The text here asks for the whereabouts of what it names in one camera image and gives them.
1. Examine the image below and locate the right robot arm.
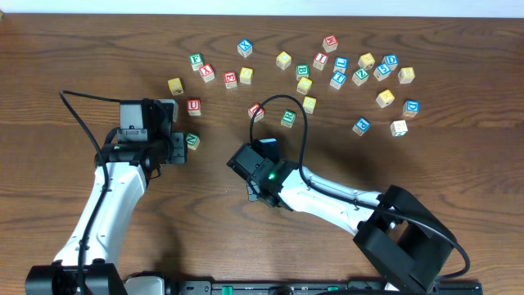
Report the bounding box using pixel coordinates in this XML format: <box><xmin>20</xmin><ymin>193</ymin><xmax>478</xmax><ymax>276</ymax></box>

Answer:
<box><xmin>227</xmin><ymin>138</ymin><xmax>458</xmax><ymax>293</ymax></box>

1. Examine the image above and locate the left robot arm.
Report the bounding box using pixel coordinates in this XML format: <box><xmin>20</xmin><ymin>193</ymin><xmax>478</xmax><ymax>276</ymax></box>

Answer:
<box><xmin>25</xmin><ymin>99</ymin><xmax>187</xmax><ymax>294</ymax></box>

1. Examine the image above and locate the green N block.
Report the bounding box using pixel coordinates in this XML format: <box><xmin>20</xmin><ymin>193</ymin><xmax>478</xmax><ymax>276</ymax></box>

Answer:
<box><xmin>186</xmin><ymin>133</ymin><xmax>201</xmax><ymax>151</ymax></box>

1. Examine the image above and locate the red U block centre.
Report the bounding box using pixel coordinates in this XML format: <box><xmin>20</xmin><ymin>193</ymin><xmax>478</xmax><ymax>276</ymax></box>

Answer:
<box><xmin>247</xmin><ymin>102</ymin><xmax>264</xmax><ymax>122</ymax></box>

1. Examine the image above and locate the red u block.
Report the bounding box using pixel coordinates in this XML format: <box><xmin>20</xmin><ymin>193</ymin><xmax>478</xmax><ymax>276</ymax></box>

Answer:
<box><xmin>187</xmin><ymin>98</ymin><xmax>201</xmax><ymax>116</ymax></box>
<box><xmin>247</xmin><ymin>102</ymin><xmax>264</xmax><ymax>122</ymax></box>

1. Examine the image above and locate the green R block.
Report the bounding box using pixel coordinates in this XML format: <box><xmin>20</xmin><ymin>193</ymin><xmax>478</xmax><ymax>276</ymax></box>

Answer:
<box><xmin>281</xmin><ymin>110</ymin><xmax>296</xmax><ymax>128</ymax></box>

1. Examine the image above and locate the red U block left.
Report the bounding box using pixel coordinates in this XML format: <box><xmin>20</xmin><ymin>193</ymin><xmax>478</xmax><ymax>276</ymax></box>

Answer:
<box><xmin>187</xmin><ymin>98</ymin><xmax>201</xmax><ymax>116</ymax></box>

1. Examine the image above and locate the yellow block far left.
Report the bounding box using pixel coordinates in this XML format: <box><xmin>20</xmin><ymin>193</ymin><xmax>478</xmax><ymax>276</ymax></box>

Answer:
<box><xmin>167</xmin><ymin>78</ymin><xmax>184</xmax><ymax>96</ymax></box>

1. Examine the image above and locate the yellow block centre lower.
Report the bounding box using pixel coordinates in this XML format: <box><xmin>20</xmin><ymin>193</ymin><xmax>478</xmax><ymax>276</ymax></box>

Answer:
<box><xmin>302</xmin><ymin>96</ymin><xmax>317</xmax><ymax>114</ymax></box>

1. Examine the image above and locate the red X block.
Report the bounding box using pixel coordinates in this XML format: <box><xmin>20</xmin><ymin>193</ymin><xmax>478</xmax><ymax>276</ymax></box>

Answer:
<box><xmin>198</xmin><ymin>64</ymin><xmax>215</xmax><ymax>83</ymax></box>

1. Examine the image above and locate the yellow block beside Q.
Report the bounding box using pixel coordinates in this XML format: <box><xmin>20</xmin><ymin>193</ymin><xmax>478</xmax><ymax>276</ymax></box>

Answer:
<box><xmin>239</xmin><ymin>67</ymin><xmax>254</xmax><ymax>84</ymax></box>

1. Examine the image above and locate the red Q block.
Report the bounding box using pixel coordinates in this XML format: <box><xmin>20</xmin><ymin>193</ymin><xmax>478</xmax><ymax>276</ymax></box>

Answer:
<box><xmin>224</xmin><ymin>71</ymin><xmax>237</xmax><ymax>89</ymax></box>

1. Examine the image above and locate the green F block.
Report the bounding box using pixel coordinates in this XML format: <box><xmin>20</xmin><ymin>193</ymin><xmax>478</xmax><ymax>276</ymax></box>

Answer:
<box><xmin>189</xmin><ymin>52</ymin><xmax>204</xmax><ymax>71</ymax></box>

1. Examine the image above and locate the yellow block centre upper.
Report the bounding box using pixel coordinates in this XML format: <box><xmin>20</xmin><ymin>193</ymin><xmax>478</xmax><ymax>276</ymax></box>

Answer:
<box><xmin>296</xmin><ymin>77</ymin><xmax>313</xmax><ymax>95</ymax></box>

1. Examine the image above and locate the green B block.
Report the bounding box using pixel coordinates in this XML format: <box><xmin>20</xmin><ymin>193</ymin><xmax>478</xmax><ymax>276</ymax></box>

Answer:
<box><xmin>296</xmin><ymin>64</ymin><xmax>310</xmax><ymax>80</ymax></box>

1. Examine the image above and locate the yellow block top middle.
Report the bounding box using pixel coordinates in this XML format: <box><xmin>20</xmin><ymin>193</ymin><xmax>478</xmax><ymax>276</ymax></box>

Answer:
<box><xmin>276</xmin><ymin>51</ymin><xmax>292</xmax><ymax>70</ymax></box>

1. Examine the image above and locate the blue P block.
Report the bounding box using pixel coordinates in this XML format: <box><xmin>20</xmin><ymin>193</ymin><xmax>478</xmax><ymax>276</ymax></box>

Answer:
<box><xmin>352</xmin><ymin>117</ymin><xmax>371</xmax><ymax>136</ymax></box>

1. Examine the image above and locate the blue T block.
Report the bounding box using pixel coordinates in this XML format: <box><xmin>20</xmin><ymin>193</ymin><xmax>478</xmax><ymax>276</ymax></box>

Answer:
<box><xmin>330</xmin><ymin>70</ymin><xmax>347</xmax><ymax>90</ymax></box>

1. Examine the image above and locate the blue X block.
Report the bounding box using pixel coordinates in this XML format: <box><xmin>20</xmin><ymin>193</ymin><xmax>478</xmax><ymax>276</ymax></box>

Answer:
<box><xmin>237</xmin><ymin>39</ymin><xmax>253</xmax><ymax>58</ymax></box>

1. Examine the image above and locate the red I block upper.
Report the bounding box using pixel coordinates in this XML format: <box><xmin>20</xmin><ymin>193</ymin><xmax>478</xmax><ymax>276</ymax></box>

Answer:
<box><xmin>313</xmin><ymin>52</ymin><xmax>328</xmax><ymax>70</ymax></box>

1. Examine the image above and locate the blue L block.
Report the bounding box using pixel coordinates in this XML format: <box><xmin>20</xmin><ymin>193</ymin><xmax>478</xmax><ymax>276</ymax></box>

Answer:
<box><xmin>333</xmin><ymin>57</ymin><xmax>349</xmax><ymax>74</ymax></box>

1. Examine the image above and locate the green Z block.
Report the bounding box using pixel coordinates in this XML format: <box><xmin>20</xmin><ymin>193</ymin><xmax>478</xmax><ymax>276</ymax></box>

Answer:
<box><xmin>352</xmin><ymin>68</ymin><xmax>369</xmax><ymax>86</ymax></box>

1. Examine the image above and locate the red H block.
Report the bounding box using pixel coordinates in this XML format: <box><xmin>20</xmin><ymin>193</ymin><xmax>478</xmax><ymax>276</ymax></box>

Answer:
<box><xmin>323</xmin><ymin>34</ymin><xmax>339</xmax><ymax>53</ymax></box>

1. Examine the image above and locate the yellow block right lower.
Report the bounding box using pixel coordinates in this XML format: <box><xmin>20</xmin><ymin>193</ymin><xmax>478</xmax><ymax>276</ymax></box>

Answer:
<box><xmin>376</xmin><ymin>89</ymin><xmax>395</xmax><ymax>108</ymax></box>

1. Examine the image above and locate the green 7 block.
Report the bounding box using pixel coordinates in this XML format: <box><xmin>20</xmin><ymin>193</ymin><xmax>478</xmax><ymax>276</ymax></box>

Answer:
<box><xmin>390</xmin><ymin>120</ymin><xmax>408</xmax><ymax>137</ymax></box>

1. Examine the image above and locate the yellow block with animal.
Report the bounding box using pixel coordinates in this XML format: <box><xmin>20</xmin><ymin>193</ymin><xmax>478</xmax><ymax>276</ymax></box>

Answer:
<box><xmin>358</xmin><ymin>52</ymin><xmax>375</xmax><ymax>70</ymax></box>

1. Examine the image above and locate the blue 5 block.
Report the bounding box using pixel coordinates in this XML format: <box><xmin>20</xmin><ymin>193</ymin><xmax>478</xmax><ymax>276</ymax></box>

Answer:
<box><xmin>373</xmin><ymin>63</ymin><xmax>391</xmax><ymax>81</ymax></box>

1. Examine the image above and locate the blue D block lower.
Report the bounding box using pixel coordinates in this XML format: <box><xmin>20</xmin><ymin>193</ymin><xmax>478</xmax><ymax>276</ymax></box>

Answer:
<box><xmin>402</xmin><ymin>100</ymin><xmax>420</xmax><ymax>117</ymax></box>

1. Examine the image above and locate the blue d block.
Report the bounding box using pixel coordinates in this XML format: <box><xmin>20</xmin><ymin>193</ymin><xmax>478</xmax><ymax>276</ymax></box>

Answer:
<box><xmin>402</xmin><ymin>100</ymin><xmax>420</xmax><ymax>117</ymax></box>
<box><xmin>382</xmin><ymin>54</ymin><xmax>399</xmax><ymax>70</ymax></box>

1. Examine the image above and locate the blue D block upper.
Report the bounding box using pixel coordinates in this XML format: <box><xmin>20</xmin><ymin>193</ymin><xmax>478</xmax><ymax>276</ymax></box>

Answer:
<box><xmin>382</xmin><ymin>54</ymin><xmax>399</xmax><ymax>70</ymax></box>

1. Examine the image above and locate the yellow B block far right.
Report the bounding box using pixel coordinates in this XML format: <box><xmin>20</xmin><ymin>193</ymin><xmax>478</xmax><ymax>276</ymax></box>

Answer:
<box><xmin>398</xmin><ymin>67</ymin><xmax>415</xmax><ymax>84</ymax></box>

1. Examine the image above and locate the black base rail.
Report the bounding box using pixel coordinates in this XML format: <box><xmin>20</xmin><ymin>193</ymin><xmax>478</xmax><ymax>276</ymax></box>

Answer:
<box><xmin>175</xmin><ymin>279</ymin><xmax>484</xmax><ymax>295</ymax></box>

